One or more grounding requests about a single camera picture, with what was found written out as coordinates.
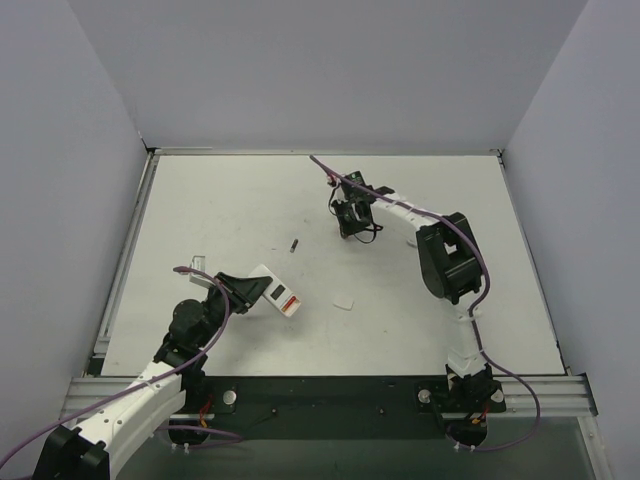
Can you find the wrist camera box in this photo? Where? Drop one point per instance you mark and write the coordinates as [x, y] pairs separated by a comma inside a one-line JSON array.
[[198, 275], [335, 182]]

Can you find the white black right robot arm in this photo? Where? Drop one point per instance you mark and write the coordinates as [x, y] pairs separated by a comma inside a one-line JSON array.
[[449, 267]]

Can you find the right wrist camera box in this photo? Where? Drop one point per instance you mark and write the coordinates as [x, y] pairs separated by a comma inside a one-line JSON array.
[[335, 182]]

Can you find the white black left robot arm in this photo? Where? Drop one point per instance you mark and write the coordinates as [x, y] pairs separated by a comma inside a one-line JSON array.
[[100, 446]]

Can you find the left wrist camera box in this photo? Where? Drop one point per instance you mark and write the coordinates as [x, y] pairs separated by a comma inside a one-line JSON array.
[[198, 275]]

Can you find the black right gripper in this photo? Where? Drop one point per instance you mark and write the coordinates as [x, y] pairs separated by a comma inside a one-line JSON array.
[[353, 203]]

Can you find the long white remote control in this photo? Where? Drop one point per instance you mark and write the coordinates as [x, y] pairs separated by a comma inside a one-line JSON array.
[[278, 292]]

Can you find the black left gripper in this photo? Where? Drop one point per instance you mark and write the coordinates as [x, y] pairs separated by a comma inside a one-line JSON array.
[[230, 291]]

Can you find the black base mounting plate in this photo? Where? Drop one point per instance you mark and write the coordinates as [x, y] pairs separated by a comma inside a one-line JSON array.
[[223, 408]]

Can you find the white battery cover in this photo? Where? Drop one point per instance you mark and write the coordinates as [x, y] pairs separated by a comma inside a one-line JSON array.
[[343, 303]]

